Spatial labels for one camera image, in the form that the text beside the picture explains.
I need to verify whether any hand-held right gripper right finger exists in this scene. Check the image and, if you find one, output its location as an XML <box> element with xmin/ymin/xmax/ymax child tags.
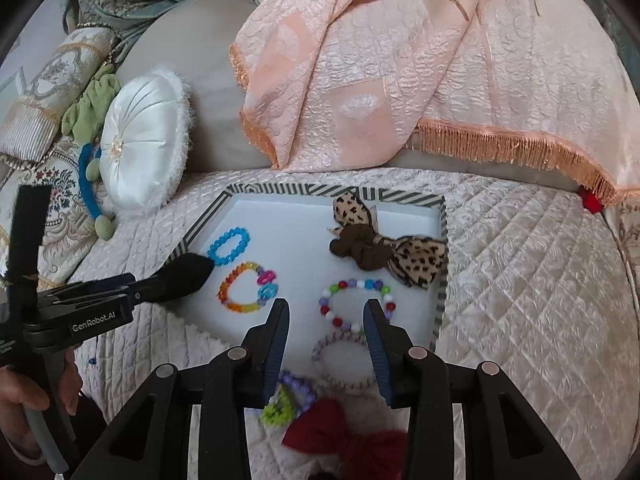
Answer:
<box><xmin>362</xmin><ymin>298</ymin><xmax>583</xmax><ymax>480</ymax></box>

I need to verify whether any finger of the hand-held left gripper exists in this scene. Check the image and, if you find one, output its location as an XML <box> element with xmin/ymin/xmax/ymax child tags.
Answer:
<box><xmin>107</xmin><ymin>252</ymin><xmax>214</xmax><ymax>307</ymax></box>

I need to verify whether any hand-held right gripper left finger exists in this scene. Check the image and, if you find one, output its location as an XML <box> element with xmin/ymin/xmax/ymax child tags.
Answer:
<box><xmin>67</xmin><ymin>298</ymin><xmax>292</xmax><ymax>480</ymax></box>

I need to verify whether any blue bead bracelet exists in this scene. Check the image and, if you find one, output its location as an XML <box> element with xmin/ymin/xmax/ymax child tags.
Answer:
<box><xmin>207</xmin><ymin>227</ymin><xmax>250</xmax><ymax>267</ymax></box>

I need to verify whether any multicolour round bead bracelet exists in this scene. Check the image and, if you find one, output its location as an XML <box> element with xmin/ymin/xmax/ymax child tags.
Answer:
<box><xmin>318</xmin><ymin>278</ymin><xmax>397</xmax><ymax>335</ymax></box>

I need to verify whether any striped jewelry tray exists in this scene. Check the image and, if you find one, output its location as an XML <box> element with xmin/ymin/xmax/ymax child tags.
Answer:
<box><xmin>172</xmin><ymin>182</ymin><xmax>449</xmax><ymax>361</ymax></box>

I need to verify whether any person's left hand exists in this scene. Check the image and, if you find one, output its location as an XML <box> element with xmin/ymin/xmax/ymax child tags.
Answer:
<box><xmin>0</xmin><ymin>347</ymin><xmax>83</xmax><ymax>461</ymax></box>

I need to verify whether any leopard print hair bow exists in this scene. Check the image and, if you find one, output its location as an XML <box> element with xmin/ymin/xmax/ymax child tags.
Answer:
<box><xmin>327</xmin><ymin>192</ymin><xmax>447</xmax><ymax>292</ymax></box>

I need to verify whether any red hair bow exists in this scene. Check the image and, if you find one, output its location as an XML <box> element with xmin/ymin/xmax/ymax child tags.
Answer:
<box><xmin>281</xmin><ymin>397</ymin><xmax>408</xmax><ymax>480</ymax></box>

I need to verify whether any floral embroidered cloth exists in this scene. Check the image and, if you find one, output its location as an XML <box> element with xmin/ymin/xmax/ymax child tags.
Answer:
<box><xmin>0</xmin><ymin>140</ymin><xmax>118</xmax><ymax>286</ymax></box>

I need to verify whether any blue plush headband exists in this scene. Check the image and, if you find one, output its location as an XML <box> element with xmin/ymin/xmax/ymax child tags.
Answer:
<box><xmin>77</xmin><ymin>142</ymin><xmax>119</xmax><ymax>240</ymax></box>

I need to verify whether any white round satin cushion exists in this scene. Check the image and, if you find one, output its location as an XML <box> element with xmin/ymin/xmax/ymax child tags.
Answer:
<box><xmin>100</xmin><ymin>65</ymin><xmax>192</xmax><ymax>213</ymax></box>

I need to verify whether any quilted beige sofa cover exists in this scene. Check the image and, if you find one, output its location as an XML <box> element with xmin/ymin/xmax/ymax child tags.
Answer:
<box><xmin>65</xmin><ymin>167</ymin><xmax>640</xmax><ymax>480</ymax></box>

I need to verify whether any green plush toy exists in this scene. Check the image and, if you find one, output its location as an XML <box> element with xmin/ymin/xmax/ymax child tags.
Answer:
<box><xmin>61</xmin><ymin>66</ymin><xmax>122</xmax><ymax>147</ymax></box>

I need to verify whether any grey sofa backrest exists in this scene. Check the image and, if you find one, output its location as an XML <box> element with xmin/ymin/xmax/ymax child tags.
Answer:
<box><xmin>115</xmin><ymin>0</ymin><xmax>581</xmax><ymax>191</ymax></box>

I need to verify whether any embroidered bolster cushion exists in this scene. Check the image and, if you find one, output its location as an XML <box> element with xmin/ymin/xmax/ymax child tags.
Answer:
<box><xmin>0</xmin><ymin>25</ymin><xmax>121</xmax><ymax>163</ymax></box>

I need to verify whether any small red object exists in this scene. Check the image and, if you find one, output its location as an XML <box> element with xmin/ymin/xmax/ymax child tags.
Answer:
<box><xmin>580</xmin><ymin>187</ymin><xmax>603</xmax><ymax>215</ymax></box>

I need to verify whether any peach fringed throw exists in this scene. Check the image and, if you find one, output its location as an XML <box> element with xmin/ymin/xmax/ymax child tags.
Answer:
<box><xmin>229</xmin><ymin>0</ymin><xmax>632</xmax><ymax>207</ymax></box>

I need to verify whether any striped hair tie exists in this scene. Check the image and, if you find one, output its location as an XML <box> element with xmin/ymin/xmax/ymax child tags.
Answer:
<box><xmin>311</xmin><ymin>331</ymin><xmax>381</xmax><ymax>392</ymax></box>

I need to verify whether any rainbow bead bracelet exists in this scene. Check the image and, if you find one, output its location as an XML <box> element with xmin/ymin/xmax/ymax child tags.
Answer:
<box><xmin>217</xmin><ymin>261</ymin><xmax>279</xmax><ymax>317</ymax></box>

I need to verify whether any purple bead bracelet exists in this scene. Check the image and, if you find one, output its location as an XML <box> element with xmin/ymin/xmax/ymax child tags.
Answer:
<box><xmin>277</xmin><ymin>370</ymin><xmax>317</xmax><ymax>415</ymax></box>

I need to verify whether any lime green bead bracelet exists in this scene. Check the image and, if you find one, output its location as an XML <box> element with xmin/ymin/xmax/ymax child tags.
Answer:
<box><xmin>260</xmin><ymin>389</ymin><xmax>297</xmax><ymax>427</ymax></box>

